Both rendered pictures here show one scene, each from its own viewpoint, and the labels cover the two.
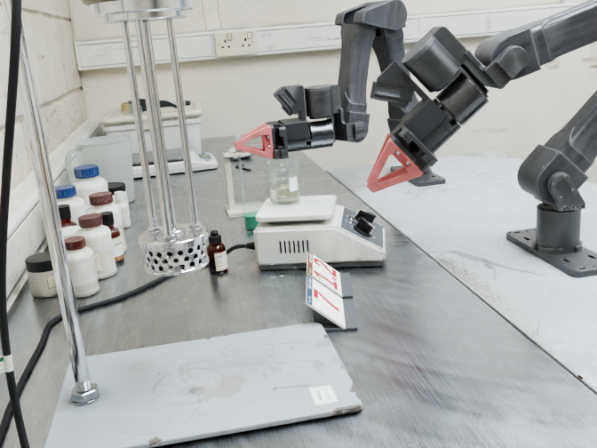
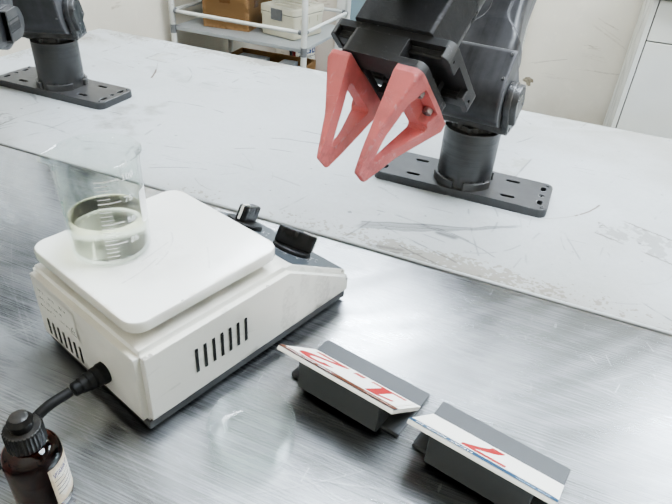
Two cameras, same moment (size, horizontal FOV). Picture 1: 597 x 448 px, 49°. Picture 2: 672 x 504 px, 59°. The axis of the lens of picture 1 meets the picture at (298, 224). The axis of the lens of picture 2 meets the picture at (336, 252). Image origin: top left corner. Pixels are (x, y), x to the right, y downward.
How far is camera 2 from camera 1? 0.78 m
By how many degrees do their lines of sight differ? 56
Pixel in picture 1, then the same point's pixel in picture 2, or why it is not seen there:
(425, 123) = (455, 27)
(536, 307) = (604, 283)
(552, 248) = (480, 183)
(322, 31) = not seen: outside the picture
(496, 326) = (644, 342)
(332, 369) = not seen: outside the picture
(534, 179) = (492, 97)
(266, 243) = (167, 369)
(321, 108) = not seen: outside the picture
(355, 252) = (315, 296)
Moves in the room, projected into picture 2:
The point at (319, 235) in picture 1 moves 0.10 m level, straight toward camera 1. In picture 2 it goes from (265, 297) to (389, 361)
